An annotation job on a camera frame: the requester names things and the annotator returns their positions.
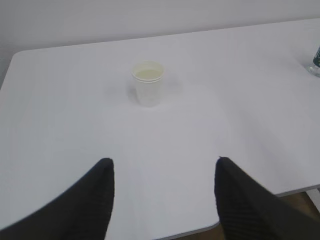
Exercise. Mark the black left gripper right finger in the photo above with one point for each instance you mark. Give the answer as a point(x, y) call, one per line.
point(248, 211)

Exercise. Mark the clear water bottle green label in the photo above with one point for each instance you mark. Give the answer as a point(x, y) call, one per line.
point(314, 67)

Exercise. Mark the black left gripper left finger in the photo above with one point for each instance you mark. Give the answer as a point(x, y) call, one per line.
point(82, 212)

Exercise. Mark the white paper cup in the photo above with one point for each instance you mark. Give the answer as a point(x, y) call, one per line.
point(148, 78)

